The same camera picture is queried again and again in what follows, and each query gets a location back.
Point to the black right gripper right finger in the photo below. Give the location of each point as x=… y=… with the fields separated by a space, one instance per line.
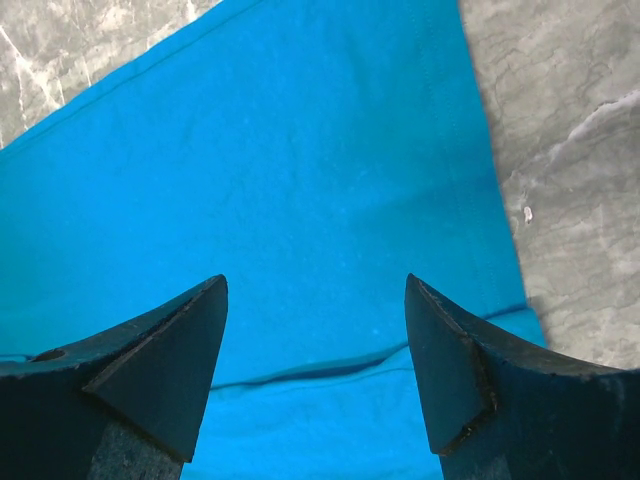
x=496 y=406

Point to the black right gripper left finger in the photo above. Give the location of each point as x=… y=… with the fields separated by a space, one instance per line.
x=126 y=403

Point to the teal blue t shirt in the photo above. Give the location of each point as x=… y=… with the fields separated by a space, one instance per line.
x=316 y=153

